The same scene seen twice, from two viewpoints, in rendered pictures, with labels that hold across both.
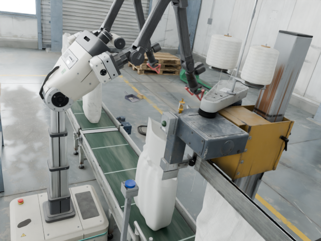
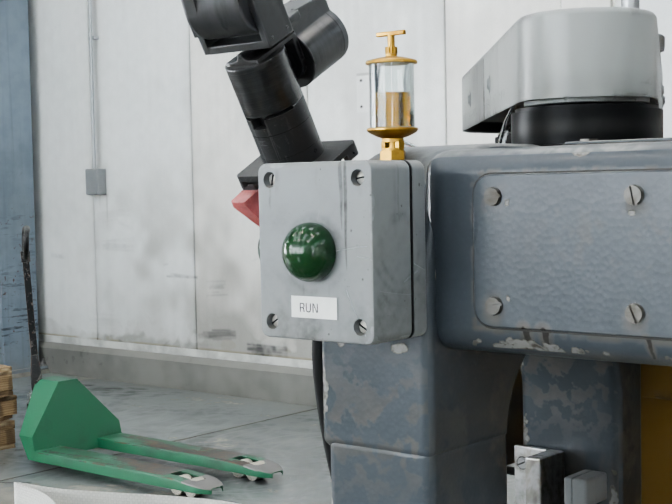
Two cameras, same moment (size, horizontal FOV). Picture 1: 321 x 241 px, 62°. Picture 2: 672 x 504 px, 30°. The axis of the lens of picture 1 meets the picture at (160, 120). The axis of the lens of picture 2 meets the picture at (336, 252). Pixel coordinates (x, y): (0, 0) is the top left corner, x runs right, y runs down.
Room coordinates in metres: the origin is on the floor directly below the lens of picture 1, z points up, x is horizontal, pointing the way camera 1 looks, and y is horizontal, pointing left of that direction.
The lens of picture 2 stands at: (0.54, 0.17, 1.32)
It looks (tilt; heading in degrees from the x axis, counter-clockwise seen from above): 3 degrees down; 341
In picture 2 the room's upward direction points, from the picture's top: 1 degrees counter-clockwise
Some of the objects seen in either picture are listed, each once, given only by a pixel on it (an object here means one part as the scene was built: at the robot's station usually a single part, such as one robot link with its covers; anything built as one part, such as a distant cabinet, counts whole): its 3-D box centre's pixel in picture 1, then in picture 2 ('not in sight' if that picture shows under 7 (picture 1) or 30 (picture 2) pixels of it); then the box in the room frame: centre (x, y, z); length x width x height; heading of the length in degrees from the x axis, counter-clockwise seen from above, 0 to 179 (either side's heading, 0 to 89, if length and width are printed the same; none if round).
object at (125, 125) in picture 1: (122, 124); not in sight; (2.94, 0.46, 0.35); 0.30 x 0.15 x 0.15; 32
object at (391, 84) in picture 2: (181, 105); (391, 96); (1.20, -0.09, 1.37); 0.03 x 0.02 x 0.03; 32
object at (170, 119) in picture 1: (168, 123); (342, 249); (1.15, -0.04, 1.29); 0.08 x 0.05 x 0.09; 32
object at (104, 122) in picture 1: (78, 97); not in sight; (3.60, 1.24, 0.34); 2.21 x 0.39 x 0.09; 32
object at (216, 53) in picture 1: (223, 51); not in sight; (1.48, -0.28, 1.61); 0.17 x 0.17 x 0.17
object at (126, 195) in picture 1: (129, 189); not in sight; (1.22, 0.11, 0.81); 0.08 x 0.08 x 0.06; 32
